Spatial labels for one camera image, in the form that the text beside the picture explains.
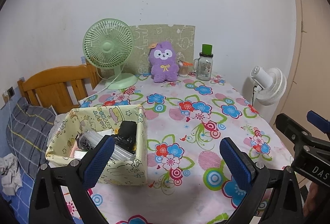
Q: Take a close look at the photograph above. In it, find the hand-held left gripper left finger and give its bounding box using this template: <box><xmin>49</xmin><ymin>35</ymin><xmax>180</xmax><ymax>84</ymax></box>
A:
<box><xmin>28</xmin><ymin>135</ymin><xmax>115</xmax><ymax>224</ymax></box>

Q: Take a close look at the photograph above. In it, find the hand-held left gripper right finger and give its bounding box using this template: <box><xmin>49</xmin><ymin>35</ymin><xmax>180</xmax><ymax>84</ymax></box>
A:
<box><xmin>219</xmin><ymin>137</ymin><xmax>307</xmax><ymax>224</ymax></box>

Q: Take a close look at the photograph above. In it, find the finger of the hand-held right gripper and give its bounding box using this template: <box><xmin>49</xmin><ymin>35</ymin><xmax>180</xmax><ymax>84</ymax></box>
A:
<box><xmin>306</xmin><ymin>110</ymin><xmax>330</xmax><ymax>137</ymax></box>
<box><xmin>275</xmin><ymin>113</ymin><xmax>314</xmax><ymax>148</ymax></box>

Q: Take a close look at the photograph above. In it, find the clear plastic sleeve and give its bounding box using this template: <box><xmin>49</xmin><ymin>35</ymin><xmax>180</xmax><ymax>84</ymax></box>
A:
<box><xmin>82</xmin><ymin>129</ymin><xmax>136</xmax><ymax>163</ymax></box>

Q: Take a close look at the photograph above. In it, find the yellow printed storage box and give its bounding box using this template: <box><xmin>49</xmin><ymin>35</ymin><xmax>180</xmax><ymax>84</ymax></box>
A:
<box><xmin>46</xmin><ymin>105</ymin><xmax>149</xmax><ymax>186</ymax></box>

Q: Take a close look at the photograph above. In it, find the black plastic bag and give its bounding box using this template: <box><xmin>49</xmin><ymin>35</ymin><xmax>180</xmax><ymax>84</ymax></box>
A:
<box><xmin>113</xmin><ymin>120</ymin><xmax>138</xmax><ymax>155</ymax></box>

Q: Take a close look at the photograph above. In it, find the person's right hand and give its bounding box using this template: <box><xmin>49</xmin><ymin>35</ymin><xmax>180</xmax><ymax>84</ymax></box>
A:
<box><xmin>303</xmin><ymin>183</ymin><xmax>322</xmax><ymax>218</ymax></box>

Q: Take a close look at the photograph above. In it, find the white standing fan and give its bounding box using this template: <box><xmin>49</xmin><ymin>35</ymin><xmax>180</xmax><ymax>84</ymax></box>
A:
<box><xmin>250</xmin><ymin>66</ymin><xmax>287</xmax><ymax>107</ymax></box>

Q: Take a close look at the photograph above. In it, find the floral tablecloth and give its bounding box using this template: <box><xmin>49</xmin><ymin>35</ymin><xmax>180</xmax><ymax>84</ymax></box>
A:
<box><xmin>62</xmin><ymin>73</ymin><xmax>294</xmax><ymax>224</ymax></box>

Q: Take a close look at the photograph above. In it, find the beige door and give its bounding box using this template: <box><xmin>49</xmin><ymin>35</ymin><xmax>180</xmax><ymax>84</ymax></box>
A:
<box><xmin>269</xmin><ymin>0</ymin><xmax>330</xmax><ymax>127</ymax></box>

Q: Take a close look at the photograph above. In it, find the grey plaid pillow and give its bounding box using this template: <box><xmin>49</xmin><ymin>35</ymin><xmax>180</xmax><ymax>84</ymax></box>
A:
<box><xmin>6</xmin><ymin>96</ymin><xmax>56</xmax><ymax>178</ymax></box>

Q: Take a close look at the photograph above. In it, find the blue bed sheet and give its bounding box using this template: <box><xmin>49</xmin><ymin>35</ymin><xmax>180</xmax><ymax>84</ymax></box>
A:
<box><xmin>0</xmin><ymin>100</ymin><xmax>78</xmax><ymax>224</ymax></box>

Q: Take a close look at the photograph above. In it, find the wooden chair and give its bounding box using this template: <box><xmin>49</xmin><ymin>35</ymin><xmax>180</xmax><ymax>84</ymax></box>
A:
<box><xmin>18</xmin><ymin>64</ymin><xmax>104</xmax><ymax>114</ymax></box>

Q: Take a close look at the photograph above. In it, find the white grey crumpled cloth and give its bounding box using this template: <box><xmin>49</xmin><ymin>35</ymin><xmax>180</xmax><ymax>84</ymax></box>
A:
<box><xmin>0</xmin><ymin>154</ymin><xmax>24</xmax><ymax>196</ymax></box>

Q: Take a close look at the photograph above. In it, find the glass mug jar green lid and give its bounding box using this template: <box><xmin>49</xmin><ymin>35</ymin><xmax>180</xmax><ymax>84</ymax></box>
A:
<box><xmin>193</xmin><ymin>44</ymin><xmax>214</xmax><ymax>81</ymax></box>

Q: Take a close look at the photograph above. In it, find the cotton swab jar orange lid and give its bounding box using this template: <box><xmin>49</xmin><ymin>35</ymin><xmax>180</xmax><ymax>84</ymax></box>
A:
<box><xmin>178</xmin><ymin>60</ymin><xmax>192</xmax><ymax>77</ymax></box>

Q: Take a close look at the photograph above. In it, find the purple plush toy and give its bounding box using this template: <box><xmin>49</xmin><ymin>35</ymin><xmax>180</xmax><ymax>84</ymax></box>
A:
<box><xmin>148</xmin><ymin>42</ymin><xmax>179</xmax><ymax>83</ymax></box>

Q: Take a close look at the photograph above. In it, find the green desk fan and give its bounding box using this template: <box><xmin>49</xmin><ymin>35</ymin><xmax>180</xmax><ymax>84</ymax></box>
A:
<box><xmin>83</xmin><ymin>19</ymin><xmax>138</xmax><ymax>90</ymax></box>

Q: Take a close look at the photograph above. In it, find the green cartoon printed board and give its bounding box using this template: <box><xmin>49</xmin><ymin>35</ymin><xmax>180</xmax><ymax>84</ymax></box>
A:
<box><xmin>128</xmin><ymin>24</ymin><xmax>196</xmax><ymax>75</ymax></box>

